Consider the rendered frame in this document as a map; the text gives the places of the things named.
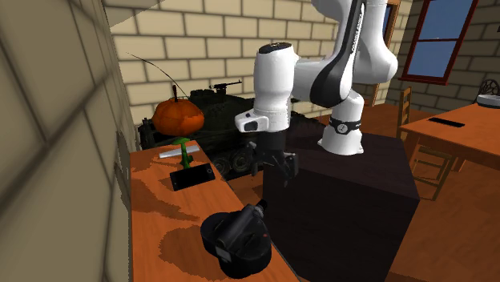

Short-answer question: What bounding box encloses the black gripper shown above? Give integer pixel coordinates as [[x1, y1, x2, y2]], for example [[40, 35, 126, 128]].
[[248, 131, 300, 187]]

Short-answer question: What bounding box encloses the dark green toy tank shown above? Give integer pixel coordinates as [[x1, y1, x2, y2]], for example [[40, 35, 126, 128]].
[[127, 52, 318, 181]]

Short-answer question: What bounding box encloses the black phone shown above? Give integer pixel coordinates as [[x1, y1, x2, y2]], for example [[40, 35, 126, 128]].
[[169, 163, 216, 192]]

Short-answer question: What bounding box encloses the dark robot stand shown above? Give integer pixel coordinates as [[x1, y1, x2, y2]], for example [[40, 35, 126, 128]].
[[261, 131, 421, 282]]

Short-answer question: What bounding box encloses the black round appliance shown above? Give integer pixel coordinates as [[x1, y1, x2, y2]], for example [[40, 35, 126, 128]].
[[200, 199, 272, 280]]

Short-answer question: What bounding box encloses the green stalk figure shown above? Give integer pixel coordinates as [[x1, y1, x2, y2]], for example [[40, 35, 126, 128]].
[[171, 135, 195, 170]]

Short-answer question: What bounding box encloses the grey flat bar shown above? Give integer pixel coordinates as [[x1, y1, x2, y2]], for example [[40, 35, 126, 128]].
[[159, 146, 201, 159]]

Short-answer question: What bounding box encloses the orange pumpkin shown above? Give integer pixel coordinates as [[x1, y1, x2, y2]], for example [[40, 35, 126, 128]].
[[151, 84, 206, 137]]

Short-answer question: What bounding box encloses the wooden chair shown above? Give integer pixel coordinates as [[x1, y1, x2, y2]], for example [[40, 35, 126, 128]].
[[396, 86, 457, 203]]

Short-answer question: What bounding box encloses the wooden table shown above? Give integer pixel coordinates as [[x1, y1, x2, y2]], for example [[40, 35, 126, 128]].
[[397, 79, 500, 173]]

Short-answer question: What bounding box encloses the red framed window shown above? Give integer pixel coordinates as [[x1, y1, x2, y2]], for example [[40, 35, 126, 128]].
[[398, 0, 480, 87]]

